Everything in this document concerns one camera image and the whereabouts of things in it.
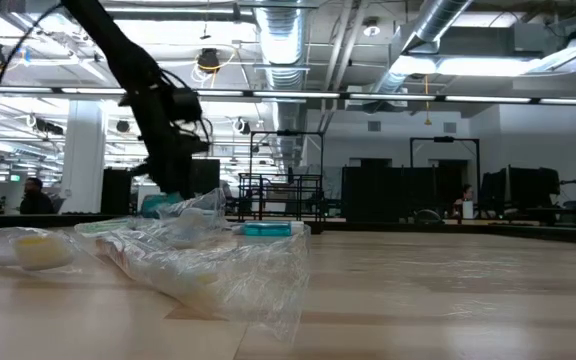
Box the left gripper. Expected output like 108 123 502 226
130 122 195 200

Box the teal toothbrush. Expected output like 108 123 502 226
140 188 229 251

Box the green toothbrush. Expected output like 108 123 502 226
74 218 139 237

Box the black wire basket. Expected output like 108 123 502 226
237 172 325 223

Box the orange toothbrush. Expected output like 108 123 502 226
95 224 314 344

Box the pale yellow toothbrush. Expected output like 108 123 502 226
0 224 82 274

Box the black blank monitor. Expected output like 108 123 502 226
191 158 222 196

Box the black cabinet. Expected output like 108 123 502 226
100 167 133 216

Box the white pillar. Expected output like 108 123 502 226
60 99 107 215

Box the person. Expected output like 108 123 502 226
451 183 475 219
19 177 55 216

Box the black partition screen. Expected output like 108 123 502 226
341 164 469 223

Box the long ceiling light strip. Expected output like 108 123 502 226
0 85 576 106

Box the black covered equipment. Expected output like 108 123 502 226
480 165 576 224

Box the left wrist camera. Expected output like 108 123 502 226
176 135 213 155

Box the black station frame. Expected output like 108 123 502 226
409 135 482 221
248 130 325 221

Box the ribbed silver air duct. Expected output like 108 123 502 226
252 0 314 166

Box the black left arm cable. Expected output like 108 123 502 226
0 2 64 154

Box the yellow hanging cord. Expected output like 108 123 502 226
422 74 432 126

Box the spiral silver air duct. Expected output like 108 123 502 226
367 0 474 96

